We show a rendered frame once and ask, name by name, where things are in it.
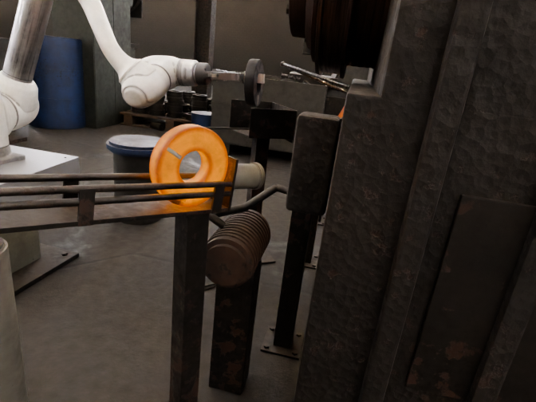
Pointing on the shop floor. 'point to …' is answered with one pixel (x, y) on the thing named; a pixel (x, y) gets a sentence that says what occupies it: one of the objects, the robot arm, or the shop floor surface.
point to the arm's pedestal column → (33, 258)
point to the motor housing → (234, 295)
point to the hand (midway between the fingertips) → (254, 77)
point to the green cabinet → (66, 18)
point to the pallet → (168, 110)
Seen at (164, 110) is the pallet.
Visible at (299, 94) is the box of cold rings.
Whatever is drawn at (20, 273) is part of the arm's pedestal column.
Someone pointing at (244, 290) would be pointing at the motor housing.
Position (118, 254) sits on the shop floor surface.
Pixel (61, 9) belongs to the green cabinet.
